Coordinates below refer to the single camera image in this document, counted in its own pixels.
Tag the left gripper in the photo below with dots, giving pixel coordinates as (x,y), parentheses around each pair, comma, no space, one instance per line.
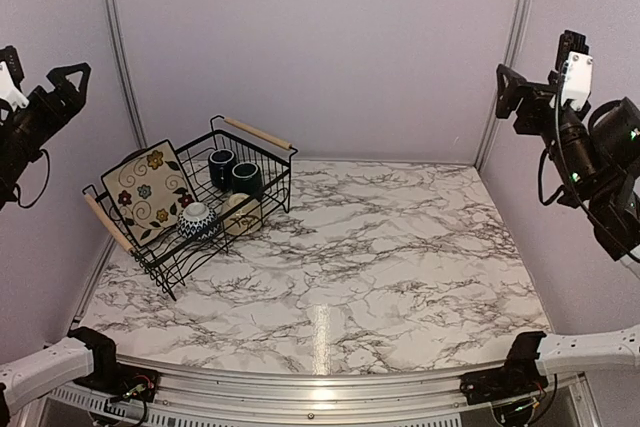
(57,114)

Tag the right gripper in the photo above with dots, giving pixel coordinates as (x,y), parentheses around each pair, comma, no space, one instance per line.
(535,92)

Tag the blue zigzag patterned bowl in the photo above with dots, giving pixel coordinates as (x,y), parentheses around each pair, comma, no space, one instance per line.
(197,221)

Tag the dark green mug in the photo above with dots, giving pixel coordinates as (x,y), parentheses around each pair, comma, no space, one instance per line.
(247,179)

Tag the beige ceramic bowl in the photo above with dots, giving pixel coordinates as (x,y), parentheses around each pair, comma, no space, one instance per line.
(242,215)

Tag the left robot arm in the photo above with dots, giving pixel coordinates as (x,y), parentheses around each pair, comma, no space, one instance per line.
(82,352)

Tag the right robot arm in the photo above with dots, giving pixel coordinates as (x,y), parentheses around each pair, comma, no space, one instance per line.
(596,155)

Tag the square floral ceramic plate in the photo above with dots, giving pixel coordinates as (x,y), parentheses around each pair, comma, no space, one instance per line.
(149,191)

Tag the dark blue mug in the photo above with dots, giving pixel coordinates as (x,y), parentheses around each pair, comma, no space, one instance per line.
(220,164)

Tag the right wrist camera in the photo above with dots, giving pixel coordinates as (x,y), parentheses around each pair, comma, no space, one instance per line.
(574,66)

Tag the right aluminium corner post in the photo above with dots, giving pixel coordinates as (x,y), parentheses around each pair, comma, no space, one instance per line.
(515,40)

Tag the aluminium corner post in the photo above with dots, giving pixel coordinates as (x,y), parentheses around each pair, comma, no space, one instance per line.
(515,40)
(123,72)

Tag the left aluminium corner post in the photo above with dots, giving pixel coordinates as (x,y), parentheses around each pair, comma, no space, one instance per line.
(123,72)

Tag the black wire dish rack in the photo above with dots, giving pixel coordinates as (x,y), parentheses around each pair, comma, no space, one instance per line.
(170,259)

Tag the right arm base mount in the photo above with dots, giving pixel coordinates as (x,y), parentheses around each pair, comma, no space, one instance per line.
(502,387)

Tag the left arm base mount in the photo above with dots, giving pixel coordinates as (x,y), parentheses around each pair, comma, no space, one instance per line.
(124,382)

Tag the aluminium front rail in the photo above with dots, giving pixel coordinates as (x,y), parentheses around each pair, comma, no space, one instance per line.
(193,396)

